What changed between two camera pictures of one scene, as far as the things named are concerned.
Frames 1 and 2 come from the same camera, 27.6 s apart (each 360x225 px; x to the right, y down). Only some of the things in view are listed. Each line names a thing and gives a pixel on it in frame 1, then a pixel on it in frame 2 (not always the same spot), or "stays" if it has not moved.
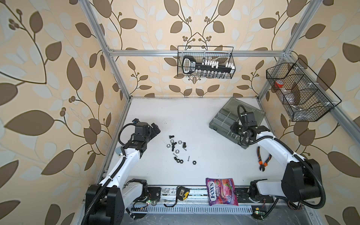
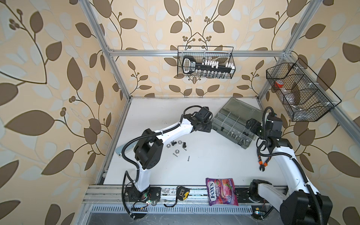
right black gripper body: [237, 129] → [257, 129]
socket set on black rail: [207, 68] stays
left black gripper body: [147, 138] → [206, 125]
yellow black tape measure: [182, 193] stays
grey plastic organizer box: [221, 123] stays
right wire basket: [302, 95] stays
